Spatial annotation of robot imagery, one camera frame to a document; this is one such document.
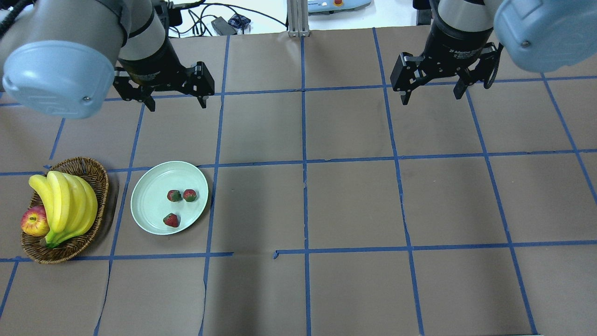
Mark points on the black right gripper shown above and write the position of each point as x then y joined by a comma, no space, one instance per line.
450,48

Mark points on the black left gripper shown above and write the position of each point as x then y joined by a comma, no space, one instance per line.
152,65

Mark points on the red strawberry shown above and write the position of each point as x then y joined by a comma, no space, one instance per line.
174,195
189,195
171,220

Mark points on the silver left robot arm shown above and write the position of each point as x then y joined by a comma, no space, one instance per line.
61,57

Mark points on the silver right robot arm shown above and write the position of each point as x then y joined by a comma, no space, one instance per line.
467,38

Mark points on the light green plate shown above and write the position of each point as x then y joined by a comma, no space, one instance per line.
149,203

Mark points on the black power adapter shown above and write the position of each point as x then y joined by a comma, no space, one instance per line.
222,27

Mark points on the yellow banana bunch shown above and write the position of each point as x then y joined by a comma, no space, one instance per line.
70,205

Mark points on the brown wicker basket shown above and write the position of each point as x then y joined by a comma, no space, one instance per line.
96,175

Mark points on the red apple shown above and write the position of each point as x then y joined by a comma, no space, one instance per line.
34,222

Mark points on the aluminium frame post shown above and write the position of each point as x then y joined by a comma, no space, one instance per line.
297,18

